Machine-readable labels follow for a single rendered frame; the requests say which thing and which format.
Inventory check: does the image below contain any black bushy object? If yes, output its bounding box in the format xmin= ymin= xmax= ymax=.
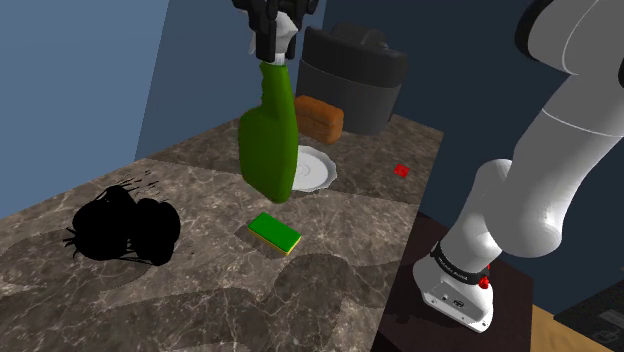
xmin=61 ymin=169 xmax=183 ymax=268

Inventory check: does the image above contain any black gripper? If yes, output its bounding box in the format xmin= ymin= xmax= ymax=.
xmin=232 ymin=0 xmax=321 ymax=63

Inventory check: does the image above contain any brown bread loaf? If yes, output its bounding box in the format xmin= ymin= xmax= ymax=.
xmin=293 ymin=94 xmax=346 ymax=146

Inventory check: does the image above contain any white plate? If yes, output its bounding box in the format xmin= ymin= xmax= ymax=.
xmin=290 ymin=145 xmax=338 ymax=193

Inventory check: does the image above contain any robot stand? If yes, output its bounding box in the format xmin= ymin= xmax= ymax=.
xmin=371 ymin=210 xmax=535 ymax=352

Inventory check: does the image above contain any dark grey kitchen appliance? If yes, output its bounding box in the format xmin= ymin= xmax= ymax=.
xmin=295 ymin=21 xmax=410 ymax=137

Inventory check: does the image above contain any green spray bottle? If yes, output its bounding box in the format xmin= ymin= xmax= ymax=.
xmin=237 ymin=11 xmax=300 ymax=205

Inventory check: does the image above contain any green and yellow sponge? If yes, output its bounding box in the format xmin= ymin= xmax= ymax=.
xmin=246 ymin=211 xmax=303 ymax=258

